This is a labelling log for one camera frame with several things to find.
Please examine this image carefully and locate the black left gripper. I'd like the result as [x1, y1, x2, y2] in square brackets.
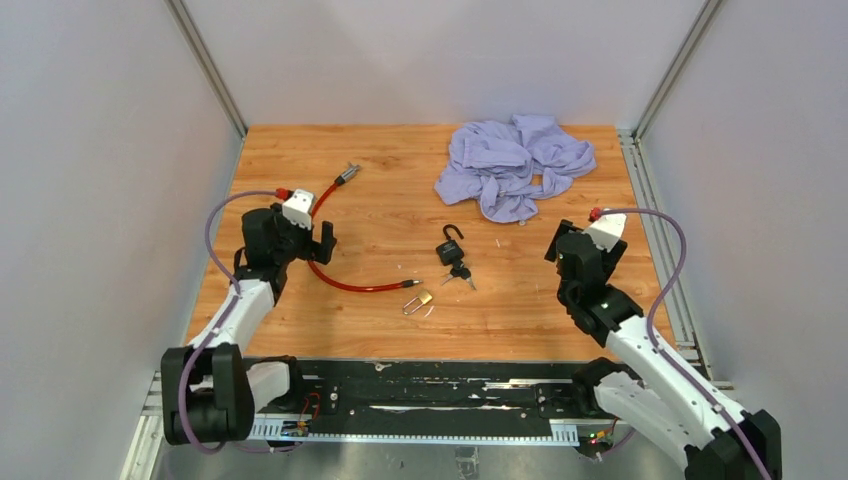
[271, 204, 336, 265]

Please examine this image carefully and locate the red cable lock black body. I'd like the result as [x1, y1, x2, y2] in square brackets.
[304, 163, 424, 293]

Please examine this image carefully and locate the small brass padlock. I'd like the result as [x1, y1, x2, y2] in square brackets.
[402, 290, 433, 315]

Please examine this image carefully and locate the black padlock body with shackle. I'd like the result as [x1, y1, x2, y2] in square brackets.
[435, 224, 465, 266]

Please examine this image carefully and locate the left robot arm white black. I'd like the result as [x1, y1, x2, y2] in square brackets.
[160, 203, 337, 453]

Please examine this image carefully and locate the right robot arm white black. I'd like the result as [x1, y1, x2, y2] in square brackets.
[545, 214, 783, 479]

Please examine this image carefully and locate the crumpled lavender cloth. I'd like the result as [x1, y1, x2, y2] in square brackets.
[434, 114, 597, 224]

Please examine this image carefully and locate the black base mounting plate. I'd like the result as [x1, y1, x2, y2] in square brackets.
[260, 359, 614, 434]

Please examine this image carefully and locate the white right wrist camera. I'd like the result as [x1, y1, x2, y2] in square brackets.
[583, 213, 627, 252]

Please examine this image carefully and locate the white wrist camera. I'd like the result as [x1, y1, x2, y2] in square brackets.
[282, 189, 316, 231]
[583, 213, 627, 252]

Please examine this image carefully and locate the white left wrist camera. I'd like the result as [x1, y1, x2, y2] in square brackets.
[282, 189, 316, 231]

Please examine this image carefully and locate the slotted white cable duct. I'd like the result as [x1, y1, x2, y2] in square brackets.
[247, 416, 581, 447]

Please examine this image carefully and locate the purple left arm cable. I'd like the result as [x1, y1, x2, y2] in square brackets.
[176, 189, 293, 456]

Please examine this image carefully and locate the aluminium frame post left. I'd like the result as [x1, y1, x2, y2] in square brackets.
[164, 0, 249, 140]

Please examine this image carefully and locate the aluminium frame post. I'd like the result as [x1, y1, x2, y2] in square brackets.
[164, 0, 249, 140]
[631, 0, 725, 143]

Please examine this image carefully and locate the aluminium frame post right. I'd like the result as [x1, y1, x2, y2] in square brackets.
[631, 0, 725, 143]

